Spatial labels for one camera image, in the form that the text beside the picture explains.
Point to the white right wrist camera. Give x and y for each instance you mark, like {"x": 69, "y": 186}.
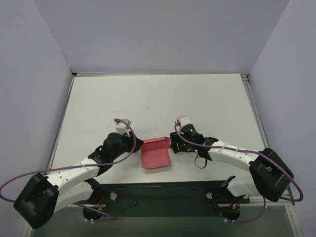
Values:
{"x": 182, "y": 121}

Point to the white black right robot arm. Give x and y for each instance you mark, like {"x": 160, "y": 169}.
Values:
{"x": 235, "y": 156}

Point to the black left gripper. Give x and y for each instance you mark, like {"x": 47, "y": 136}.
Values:
{"x": 136, "y": 144}

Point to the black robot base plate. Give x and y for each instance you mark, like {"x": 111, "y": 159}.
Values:
{"x": 172, "y": 199}

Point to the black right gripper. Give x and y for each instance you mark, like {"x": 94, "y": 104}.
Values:
{"x": 174, "y": 143}

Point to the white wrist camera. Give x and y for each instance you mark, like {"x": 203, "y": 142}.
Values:
{"x": 182, "y": 121}
{"x": 122, "y": 126}

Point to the aluminium table frame rail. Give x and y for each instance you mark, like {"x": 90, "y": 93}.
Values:
{"x": 256, "y": 118}

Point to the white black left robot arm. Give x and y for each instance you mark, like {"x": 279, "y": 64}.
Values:
{"x": 44, "y": 195}

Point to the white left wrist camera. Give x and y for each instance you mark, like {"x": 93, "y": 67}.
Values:
{"x": 122, "y": 126}

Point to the pink paper box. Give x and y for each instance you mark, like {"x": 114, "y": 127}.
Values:
{"x": 155, "y": 153}

